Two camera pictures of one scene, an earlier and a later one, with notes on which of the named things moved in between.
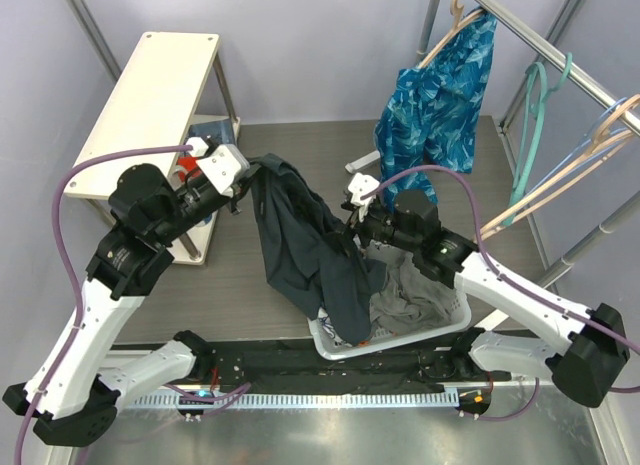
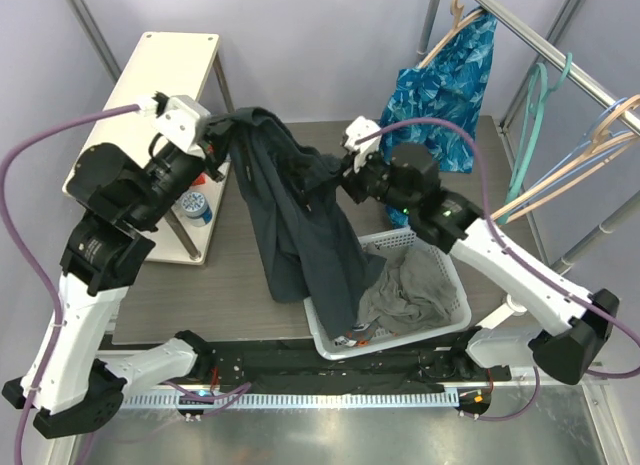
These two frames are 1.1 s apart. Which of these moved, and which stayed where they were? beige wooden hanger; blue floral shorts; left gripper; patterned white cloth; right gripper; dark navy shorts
Moved: patterned white cloth; dark navy shorts; left gripper; right gripper
Stayed: blue floral shorts; beige wooden hanger
